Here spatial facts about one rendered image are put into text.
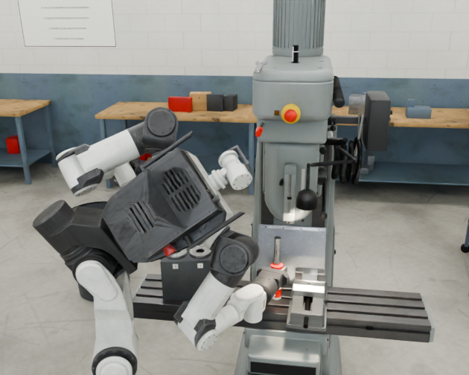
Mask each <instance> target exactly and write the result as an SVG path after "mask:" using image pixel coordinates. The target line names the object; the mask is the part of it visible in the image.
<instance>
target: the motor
mask: <svg viewBox="0 0 469 375"><path fill-rule="evenodd" d="M325 4H326V0H273V21H272V46H273V47H272V54H273V55H276V56H280V57H292V54H293V52H292V51H293V45H299V57H316V56H321V55H323V50H324V48H323V46H324V32H325Z"/></svg>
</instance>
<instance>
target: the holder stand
mask: <svg viewBox="0 0 469 375"><path fill-rule="evenodd" d="M212 255H213V251H211V250H210V249H208V248H207V247H205V246H195V247H194V248H192V249H190V248H186V249H184V250H181V252H177V253H174V254H172V255H171V256H169V257H164V258H162V259H161V262H160V264H161V274H162V294H163V301H190V300H191V299H192V298H193V296H194V294H195V292H196V291H197V290H198V288H199V287H200V285H201V283H202V282H203V281H204V279H205V277H206V276H207V274H208V273H209V272H210V270H211V268H210V263H211V258H212Z"/></svg>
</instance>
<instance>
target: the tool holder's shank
mask: <svg viewBox="0 0 469 375"><path fill-rule="evenodd" d="M273 263H274V265H275V266H279V265H280V263H281V238H280V237H275V243H274V258H273Z"/></svg>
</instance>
